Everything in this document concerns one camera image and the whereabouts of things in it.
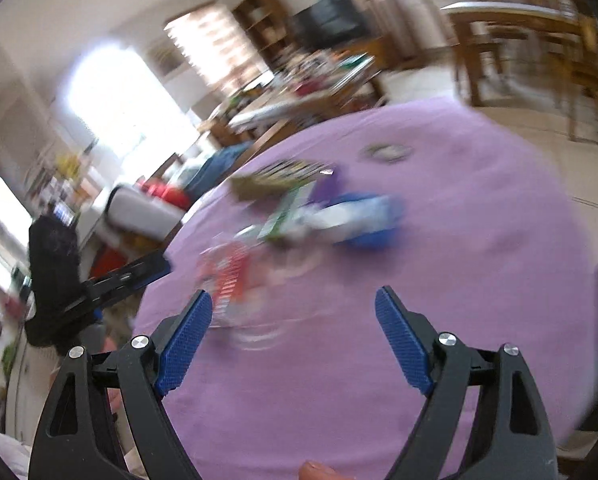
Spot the red snack box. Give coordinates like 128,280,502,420
196,240,250,328

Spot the clear plastic tray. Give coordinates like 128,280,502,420
200,224,333,351

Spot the green gum package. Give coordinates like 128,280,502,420
258,182,315,244

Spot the purple tablecloth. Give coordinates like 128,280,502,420
130,96,598,480

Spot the dark snack wrapper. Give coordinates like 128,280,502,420
229,159,336,202

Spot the blue white package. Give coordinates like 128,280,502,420
281,193,404,250

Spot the small round wrapper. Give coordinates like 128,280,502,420
362,143,413,164

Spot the wooden coffee table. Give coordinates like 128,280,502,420
199,54,386,148

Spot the wooden bookshelf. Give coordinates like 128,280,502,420
232,0,297,68

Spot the black television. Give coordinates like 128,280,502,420
289,0,372,51

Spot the wooden dining table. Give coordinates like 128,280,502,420
441,0,598,151

